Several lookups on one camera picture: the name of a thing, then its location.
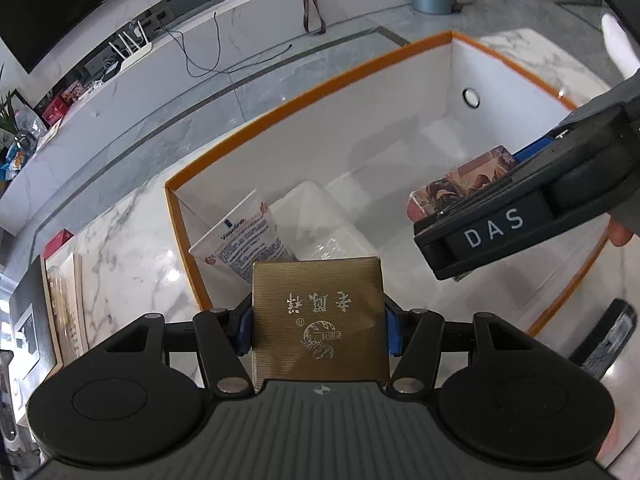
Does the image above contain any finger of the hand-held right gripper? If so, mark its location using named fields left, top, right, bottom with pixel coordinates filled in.
left=514, top=71, right=640, bottom=169

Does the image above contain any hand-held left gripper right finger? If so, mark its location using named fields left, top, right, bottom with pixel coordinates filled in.
left=382, top=304, right=543, bottom=396

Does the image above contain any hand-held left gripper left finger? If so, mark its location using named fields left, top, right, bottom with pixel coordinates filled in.
left=92, top=305, right=254, bottom=399

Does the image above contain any colourful illustrated card box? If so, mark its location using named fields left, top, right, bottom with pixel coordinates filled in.
left=406, top=145, right=519, bottom=226

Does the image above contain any gold foil packet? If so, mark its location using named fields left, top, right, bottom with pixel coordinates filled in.
left=250, top=256, right=392, bottom=394

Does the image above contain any white printed cream tube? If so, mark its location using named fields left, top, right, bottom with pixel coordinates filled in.
left=189, top=190, right=302, bottom=289

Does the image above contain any orange cardboard box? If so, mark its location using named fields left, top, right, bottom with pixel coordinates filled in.
left=165, top=31, right=614, bottom=337

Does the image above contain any person's right hand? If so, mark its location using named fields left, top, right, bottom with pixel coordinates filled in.
left=607, top=214, right=635, bottom=249

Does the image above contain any person's leg with white sock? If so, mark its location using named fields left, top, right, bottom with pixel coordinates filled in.
left=600, top=12, right=640, bottom=82

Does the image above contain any clear plastic box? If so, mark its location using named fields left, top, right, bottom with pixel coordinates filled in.
left=267, top=182, right=382, bottom=264

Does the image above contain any black remote control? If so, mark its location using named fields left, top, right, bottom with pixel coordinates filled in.
left=567, top=297, right=639, bottom=382

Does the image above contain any small red box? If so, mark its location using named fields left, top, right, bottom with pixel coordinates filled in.
left=44, top=229, right=76, bottom=262

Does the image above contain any white marble media console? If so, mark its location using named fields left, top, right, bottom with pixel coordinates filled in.
left=0, top=0, right=417, bottom=235

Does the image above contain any white router with antennas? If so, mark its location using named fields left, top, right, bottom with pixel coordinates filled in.
left=109, top=17, right=154, bottom=72

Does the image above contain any green potted plant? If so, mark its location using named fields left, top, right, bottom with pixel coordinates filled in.
left=0, top=64, right=22, bottom=132

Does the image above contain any black television screen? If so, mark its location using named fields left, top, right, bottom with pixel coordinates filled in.
left=0, top=0, right=237, bottom=74

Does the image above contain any black picture frame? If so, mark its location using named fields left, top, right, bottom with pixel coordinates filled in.
left=9, top=255, right=59, bottom=387

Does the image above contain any black cable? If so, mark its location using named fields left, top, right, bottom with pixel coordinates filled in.
left=162, top=10, right=294, bottom=79

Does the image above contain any brown strap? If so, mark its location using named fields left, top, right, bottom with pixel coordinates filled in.
left=299, top=0, right=327, bottom=37

